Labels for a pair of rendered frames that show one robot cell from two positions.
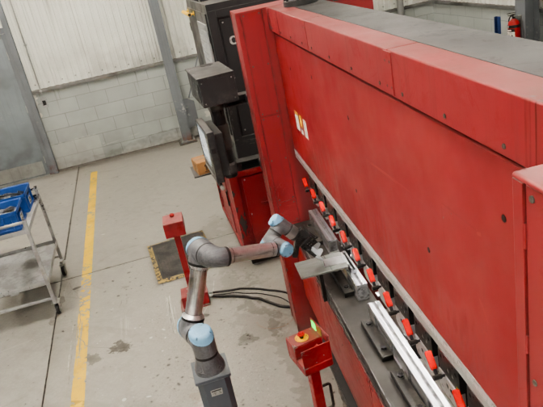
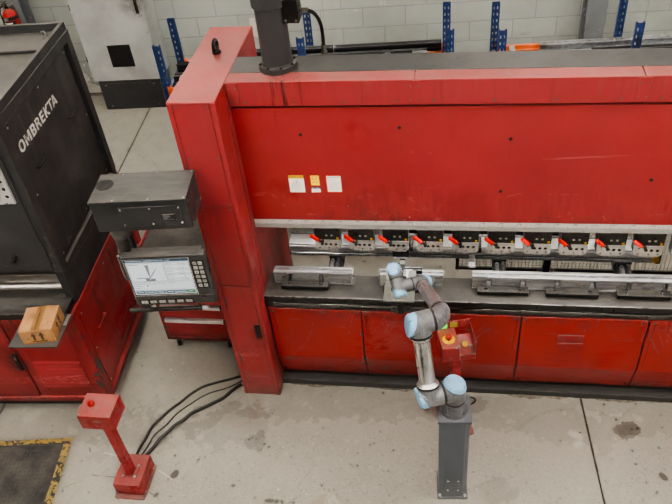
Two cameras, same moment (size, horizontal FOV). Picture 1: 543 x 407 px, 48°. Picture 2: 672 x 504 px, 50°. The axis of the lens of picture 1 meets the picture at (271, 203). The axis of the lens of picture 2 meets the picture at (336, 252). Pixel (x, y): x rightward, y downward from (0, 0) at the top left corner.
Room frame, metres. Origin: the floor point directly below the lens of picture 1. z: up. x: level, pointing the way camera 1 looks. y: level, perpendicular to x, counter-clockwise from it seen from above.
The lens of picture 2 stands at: (2.28, 2.84, 4.02)
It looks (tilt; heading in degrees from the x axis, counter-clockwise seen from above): 41 degrees down; 288
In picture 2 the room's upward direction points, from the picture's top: 7 degrees counter-clockwise
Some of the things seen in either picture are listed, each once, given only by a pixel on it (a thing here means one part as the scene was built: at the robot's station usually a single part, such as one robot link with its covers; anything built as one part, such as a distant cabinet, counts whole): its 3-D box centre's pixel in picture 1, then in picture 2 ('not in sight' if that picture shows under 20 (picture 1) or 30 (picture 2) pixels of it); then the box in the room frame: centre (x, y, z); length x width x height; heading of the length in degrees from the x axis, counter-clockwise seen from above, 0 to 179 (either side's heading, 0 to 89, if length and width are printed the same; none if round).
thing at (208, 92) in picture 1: (220, 129); (161, 249); (4.11, 0.24, 1.53); 0.51 x 0.25 x 0.85; 12
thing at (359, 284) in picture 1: (351, 274); (410, 277); (2.85, -0.35, 0.92); 0.39 x 0.06 x 0.10; 6
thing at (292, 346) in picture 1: (308, 346); (456, 340); (2.54, -0.04, 0.75); 0.20 x 0.16 x 0.18; 19
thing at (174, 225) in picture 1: (183, 260); (117, 444); (4.45, 0.80, 0.41); 0.25 x 0.20 x 0.83; 96
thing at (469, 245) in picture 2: (362, 245); (465, 237); (2.54, -0.38, 1.26); 0.15 x 0.09 x 0.17; 6
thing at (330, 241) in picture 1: (322, 230); (314, 275); (3.46, -0.29, 0.92); 0.50 x 0.06 x 0.10; 6
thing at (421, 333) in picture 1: (434, 341); (610, 240); (1.74, -0.47, 1.26); 0.15 x 0.09 x 0.17; 6
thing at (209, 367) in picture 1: (208, 359); (454, 402); (2.49, 0.46, 0.82); 0.15 x 0.15 x 0.10
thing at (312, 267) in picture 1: (321, 265); (399, 285); (2.89, -0.20, 1.00); 0.26 x 0.18 x 0.01; 96
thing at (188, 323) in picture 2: not in sight; (198, 280); (4.44, -0.53, 0.50); 0.50 x 0.50 x 1.00; 6
